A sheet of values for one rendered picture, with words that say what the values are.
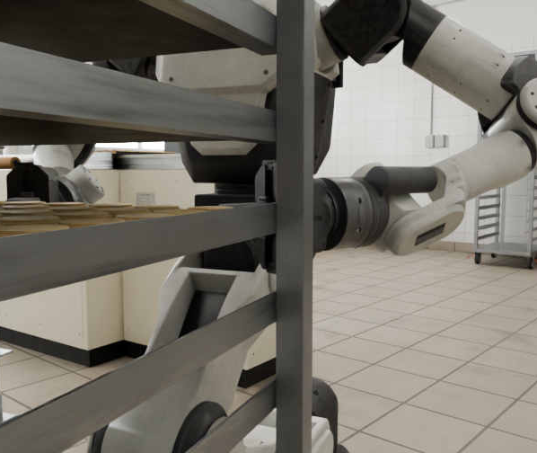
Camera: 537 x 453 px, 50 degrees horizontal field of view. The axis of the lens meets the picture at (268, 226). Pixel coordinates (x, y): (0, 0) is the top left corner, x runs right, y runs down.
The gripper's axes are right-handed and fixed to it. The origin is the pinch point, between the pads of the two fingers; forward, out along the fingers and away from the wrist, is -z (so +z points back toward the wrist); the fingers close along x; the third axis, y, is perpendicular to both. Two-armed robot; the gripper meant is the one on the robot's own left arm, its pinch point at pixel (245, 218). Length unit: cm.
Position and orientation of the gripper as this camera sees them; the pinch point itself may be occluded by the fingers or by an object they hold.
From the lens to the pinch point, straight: 62.7
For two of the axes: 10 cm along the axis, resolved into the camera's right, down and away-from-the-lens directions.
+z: 8.0, -0.6, 6.0
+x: 0.0, -10.0, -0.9
